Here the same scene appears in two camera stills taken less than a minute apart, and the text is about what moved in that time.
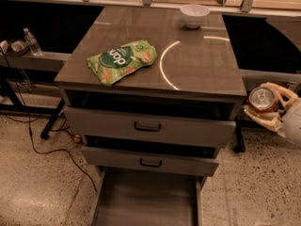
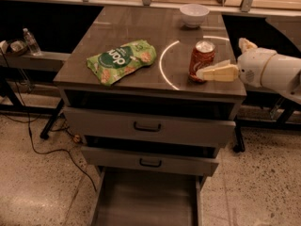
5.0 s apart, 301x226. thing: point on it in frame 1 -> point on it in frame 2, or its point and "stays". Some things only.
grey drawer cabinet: (152, 94) stays
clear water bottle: (32, 42) stays
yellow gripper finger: (284, 94) -> (245, 44)
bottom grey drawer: (132, 197) stays
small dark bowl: (18, 46) stays
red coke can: (262, 100) -> (202, 56)
